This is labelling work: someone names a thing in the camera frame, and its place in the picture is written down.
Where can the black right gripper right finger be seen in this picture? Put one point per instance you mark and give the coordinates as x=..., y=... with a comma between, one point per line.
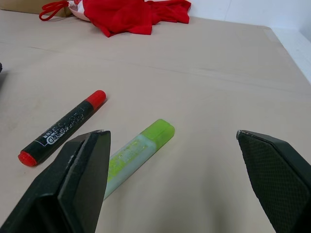
x=279, y=182

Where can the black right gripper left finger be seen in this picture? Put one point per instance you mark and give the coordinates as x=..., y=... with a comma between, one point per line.
x=60, y=194

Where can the black marker with red caps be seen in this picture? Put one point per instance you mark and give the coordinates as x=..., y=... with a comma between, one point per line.
x=60, y=126

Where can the green highlighter pen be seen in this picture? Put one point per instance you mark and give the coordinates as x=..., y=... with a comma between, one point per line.
x=145, y=140

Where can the beige table cover sheet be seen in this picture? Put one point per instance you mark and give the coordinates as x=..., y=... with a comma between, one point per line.
x=194, y=97

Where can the pink white round object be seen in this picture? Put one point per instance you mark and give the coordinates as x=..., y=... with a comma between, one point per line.
x=77, y=13

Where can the brown paper bag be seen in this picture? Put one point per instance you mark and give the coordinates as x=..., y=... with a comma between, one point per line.
x=24, y=6

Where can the red cloth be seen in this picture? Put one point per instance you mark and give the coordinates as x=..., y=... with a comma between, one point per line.
x=131, y=14

